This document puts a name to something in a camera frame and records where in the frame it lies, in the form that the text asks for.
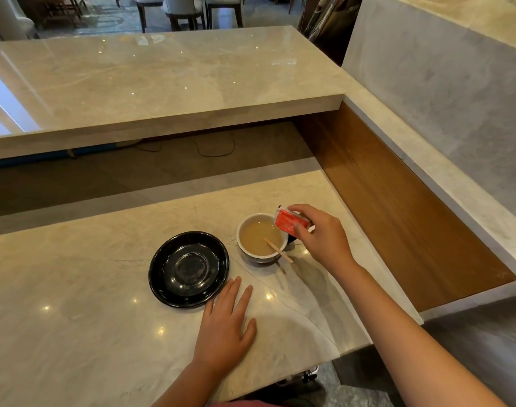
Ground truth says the person's right hand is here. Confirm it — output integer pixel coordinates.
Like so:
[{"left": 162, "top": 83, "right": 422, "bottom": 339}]
[{"left": 287, "top": 204, "right": 356, "bottom": 278}]

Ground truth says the person's left hand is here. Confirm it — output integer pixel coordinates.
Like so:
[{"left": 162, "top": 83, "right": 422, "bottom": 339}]
[{"left": 193, "top": 276, "right": 257, "bottom": 373}]

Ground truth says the red sachet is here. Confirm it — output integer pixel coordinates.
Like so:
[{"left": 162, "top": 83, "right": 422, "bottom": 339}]
[{"left": 274, "top": 206, "right": 312, "bottom": 238}]

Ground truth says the person's left forearm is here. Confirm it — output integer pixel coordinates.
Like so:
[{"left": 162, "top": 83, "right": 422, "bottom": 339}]
[{"left": 152, "top": 361, "right": 232, "bottom": 407}]

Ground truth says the person's right forearm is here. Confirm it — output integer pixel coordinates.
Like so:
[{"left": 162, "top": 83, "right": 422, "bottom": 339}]
[{"left": 334, "top": 259, "right": 508, "bottom": 407}]

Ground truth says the wooden stir stick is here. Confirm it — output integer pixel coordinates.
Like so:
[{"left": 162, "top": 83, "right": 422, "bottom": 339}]
[{"left": 264, "top": 237, "right": 294, "bottom": 264}]

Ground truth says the white cup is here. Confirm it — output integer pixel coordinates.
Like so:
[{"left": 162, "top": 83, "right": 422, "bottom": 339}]
[{"left": 236, "top": 213, "right": 291, "bottom": 265}]

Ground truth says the light brown coffee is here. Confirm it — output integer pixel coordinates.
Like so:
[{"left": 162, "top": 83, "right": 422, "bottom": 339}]
[{"left": 240, "top": 221, "right": 283, "bottom": 255}]

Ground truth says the black saucer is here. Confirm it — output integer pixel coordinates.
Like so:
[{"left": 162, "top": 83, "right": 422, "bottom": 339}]
[{"left": 149, "top": 231, "right": 231, "bottom": 310}]

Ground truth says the white and black shoe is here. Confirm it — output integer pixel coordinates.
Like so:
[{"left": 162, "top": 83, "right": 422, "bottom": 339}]
[{"left": 276, "top": 365, "right": 321, "bottom": 387}]

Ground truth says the brown wooden panel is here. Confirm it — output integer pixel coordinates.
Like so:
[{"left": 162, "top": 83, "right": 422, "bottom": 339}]
[{"left": 293, "top": 101, "right": 516, "bottom": 313}]

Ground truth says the dark glossy column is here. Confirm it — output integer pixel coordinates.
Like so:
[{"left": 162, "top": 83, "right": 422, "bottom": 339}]
[{"left": 297, "top": 0, "right": 365, "bottom": 67}]

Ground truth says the grey upholstered chair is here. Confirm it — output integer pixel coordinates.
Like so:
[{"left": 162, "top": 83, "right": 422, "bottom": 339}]
[
  {"left": 162, "top": 0, "right": 208, "bottom": 33},
  {"left": 132, "top": 0, "right": 165, "bottom": 33},
  {"left": 204, "top": 0, "right": 244, "bottom": 29}
]

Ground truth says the brown wooden chair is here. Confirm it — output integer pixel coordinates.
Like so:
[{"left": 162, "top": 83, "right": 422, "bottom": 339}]
[{"left": 39, "top": 0, "right": 89, "bottom": 27}]

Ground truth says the white armchair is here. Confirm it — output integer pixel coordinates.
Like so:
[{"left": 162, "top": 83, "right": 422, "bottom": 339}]
[{"left": 0, "top": 0, "right": 37, "bottom": 41}]

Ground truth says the black cable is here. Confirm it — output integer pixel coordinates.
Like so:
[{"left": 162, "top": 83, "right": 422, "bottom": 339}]
[{"left": 131, "top": 132, "right": 236, "bottom": 158}]

